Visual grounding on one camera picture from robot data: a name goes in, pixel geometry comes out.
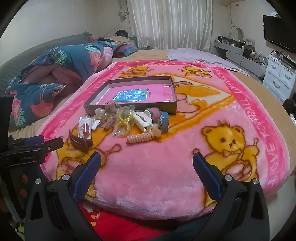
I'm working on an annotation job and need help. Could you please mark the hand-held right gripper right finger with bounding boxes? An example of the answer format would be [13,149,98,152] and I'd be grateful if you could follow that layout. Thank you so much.
[193,152,270,241]

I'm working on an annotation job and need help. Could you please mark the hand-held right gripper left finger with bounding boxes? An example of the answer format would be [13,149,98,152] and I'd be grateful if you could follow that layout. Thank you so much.
[24,152,102,241]

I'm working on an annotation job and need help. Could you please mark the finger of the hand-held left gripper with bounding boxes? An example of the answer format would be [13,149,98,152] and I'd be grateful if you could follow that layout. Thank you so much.
[14,137,64,154]
[9,135,45,147]

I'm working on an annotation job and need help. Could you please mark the dark brown hair claw clip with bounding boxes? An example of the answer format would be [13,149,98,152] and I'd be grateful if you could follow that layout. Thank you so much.
[68,129,94,153]

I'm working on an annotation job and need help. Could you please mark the yellow translucent hair clip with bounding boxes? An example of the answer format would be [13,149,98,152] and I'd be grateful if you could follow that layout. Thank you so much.
[112,105,136,138]

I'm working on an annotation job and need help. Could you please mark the polka dot mesh bow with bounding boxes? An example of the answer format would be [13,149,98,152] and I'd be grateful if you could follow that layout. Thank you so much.
[102,101,122,128]

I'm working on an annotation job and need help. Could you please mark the beige spiral hair tie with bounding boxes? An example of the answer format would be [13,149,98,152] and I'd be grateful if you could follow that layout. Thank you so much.
[126,128,162,145]

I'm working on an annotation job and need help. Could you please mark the small blue box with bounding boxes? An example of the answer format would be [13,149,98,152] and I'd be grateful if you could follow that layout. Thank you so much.
[156,111,170,133]

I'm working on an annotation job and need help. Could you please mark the pink shallow box tray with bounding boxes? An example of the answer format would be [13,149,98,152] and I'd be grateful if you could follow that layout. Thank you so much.
[83,75,178,115]

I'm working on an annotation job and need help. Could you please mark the clear packet with red earring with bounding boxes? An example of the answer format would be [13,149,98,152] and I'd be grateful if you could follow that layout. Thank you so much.
[78,117,93,141]

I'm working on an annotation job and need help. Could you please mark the red printed cloth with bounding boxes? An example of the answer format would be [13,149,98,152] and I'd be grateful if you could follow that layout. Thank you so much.
[77,202,171,241]

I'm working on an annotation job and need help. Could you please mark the white flower earring card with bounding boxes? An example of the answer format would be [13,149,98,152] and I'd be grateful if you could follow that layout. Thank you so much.
[90,117,101,130]

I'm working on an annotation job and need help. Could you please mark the dark teal cloth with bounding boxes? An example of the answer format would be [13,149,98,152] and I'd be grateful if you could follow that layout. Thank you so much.
[129,215,215,241]

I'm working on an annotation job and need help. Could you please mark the pink bear printed blanket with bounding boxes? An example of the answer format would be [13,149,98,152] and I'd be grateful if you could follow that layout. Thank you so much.
[38,59,290,220]

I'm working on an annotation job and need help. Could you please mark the blue floral quilt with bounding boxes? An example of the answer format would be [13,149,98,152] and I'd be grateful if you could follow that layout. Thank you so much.
[6,40,114,128]

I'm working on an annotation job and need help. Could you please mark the dark grey padded headboard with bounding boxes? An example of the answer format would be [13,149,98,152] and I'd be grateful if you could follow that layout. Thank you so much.
[0,32,93,93]

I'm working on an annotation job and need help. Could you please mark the pink book with blue label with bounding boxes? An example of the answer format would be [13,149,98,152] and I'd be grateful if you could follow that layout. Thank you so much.
[92,82,175,106]

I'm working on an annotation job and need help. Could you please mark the dark clothes pile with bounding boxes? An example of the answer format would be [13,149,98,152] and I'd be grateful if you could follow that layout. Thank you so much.
[282,98,296,115]

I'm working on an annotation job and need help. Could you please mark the purple striped pillow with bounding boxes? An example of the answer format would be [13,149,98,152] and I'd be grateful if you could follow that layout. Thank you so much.
[113,43,138,57]

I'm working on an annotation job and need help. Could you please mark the lavender sheet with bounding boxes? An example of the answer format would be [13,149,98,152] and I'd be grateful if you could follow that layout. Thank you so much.
[167,48,250,76]

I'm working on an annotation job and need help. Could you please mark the grey padded bench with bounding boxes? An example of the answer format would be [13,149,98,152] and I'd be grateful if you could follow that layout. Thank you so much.
[214,39,269,78]

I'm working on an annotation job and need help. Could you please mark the white drawer cabinet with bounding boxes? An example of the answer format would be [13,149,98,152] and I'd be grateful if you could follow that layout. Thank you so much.
[262,54,296,103]

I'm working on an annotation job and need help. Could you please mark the black electronics box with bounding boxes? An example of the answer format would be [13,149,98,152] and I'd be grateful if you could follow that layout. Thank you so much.
[243,45,256,58]

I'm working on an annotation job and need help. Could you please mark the white curtain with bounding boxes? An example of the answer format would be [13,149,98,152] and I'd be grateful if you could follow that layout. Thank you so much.
[126,0,213,50]

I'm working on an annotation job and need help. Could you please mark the black flat television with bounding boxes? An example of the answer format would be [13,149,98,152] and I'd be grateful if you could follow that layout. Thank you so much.
[262,14,296,52]

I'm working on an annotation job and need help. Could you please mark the white air conditioner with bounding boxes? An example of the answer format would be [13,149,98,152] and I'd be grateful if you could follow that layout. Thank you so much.
[220,0,245,6]

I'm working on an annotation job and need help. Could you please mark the clear pearl hair tie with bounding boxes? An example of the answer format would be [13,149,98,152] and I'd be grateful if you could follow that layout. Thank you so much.
[94,108,109,121]

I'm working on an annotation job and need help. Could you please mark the pink pompom hair tie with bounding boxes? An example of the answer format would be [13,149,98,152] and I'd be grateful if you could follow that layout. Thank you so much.
[147,108,162,120]

